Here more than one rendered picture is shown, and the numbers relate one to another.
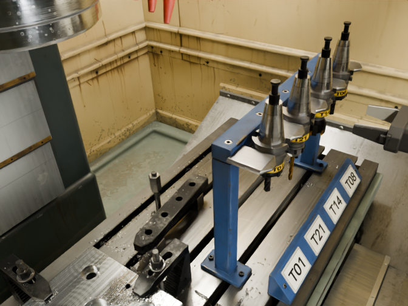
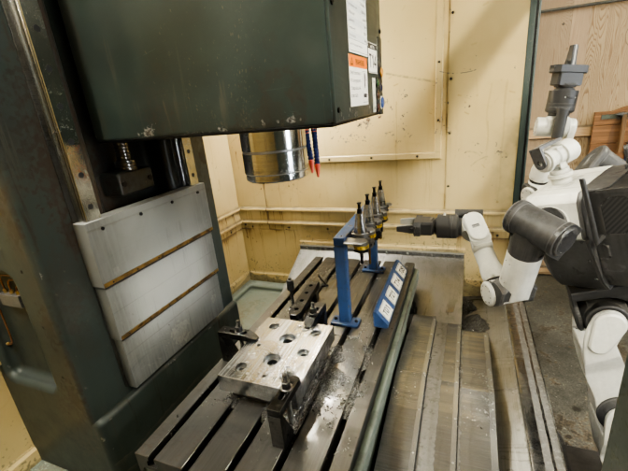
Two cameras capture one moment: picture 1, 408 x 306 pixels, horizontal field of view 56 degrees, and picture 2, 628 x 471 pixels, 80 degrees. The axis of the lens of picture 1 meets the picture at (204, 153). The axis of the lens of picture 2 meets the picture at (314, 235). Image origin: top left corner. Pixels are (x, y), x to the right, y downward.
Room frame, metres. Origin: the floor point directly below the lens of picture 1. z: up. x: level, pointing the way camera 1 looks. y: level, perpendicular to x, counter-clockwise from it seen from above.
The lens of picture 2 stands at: (-0.57, 0.31, 1.64)
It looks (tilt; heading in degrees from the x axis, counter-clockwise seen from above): 19 degrees down; 347
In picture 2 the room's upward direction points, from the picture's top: 6 degrees counter-clockwise
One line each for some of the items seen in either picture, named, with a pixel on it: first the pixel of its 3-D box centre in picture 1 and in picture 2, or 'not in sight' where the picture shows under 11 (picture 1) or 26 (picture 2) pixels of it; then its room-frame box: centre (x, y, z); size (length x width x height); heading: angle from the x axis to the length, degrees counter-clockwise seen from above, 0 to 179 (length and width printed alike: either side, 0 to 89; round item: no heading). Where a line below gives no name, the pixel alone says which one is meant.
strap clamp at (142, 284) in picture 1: (161, 275); (315, 321); (0.46, 0.09, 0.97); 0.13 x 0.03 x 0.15; 143
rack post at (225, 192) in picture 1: (225, 220); (343, 285); (0.52, -0.04, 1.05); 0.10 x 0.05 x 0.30; 53
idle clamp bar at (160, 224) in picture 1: (173, 216); (305, 304); (0.65, 0.08, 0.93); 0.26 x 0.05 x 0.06; 148
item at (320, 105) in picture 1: (309, 104); not in sight; (0.66, -0.21, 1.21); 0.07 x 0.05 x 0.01; 53
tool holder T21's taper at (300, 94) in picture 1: (300, 93); (367, 212); (0.62, -0.18, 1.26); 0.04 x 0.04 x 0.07
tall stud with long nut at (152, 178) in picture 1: (156, 193); (291, 292); (0.70, 0.12, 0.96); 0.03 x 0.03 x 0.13
